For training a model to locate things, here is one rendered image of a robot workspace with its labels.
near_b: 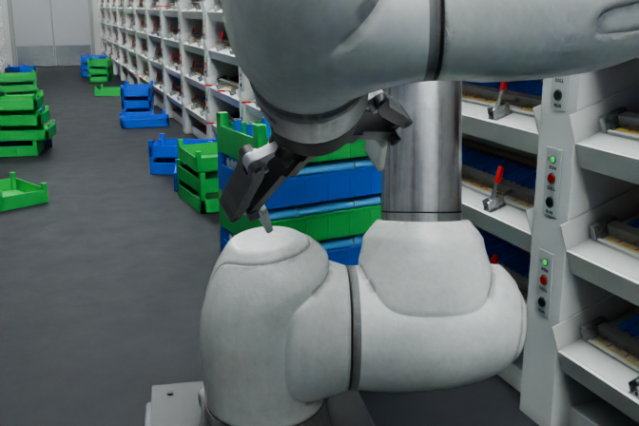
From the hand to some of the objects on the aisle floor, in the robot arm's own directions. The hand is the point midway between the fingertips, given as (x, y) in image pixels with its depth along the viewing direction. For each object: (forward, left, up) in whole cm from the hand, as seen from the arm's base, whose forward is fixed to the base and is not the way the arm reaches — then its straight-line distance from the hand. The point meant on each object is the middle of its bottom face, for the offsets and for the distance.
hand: (319, 185), depth 78 cm
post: (+56, +45, -62) cm, 94 cm away
